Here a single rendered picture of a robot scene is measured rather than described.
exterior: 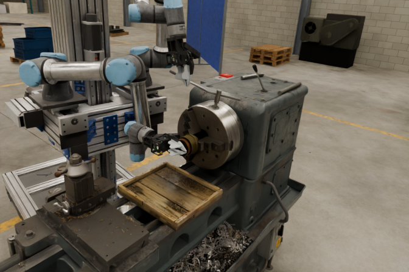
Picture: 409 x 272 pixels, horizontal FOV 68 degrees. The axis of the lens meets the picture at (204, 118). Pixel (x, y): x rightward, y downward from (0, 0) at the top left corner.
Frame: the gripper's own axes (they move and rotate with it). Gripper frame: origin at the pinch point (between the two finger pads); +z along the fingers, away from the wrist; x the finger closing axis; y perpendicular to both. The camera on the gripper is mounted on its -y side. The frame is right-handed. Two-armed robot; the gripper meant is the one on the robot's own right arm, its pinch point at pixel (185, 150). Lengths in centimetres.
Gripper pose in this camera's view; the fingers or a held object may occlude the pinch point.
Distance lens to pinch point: 131.6
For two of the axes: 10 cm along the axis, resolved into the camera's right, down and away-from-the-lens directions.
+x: 0.6, -9.3, -3.7
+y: -6.4, 2.5, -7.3
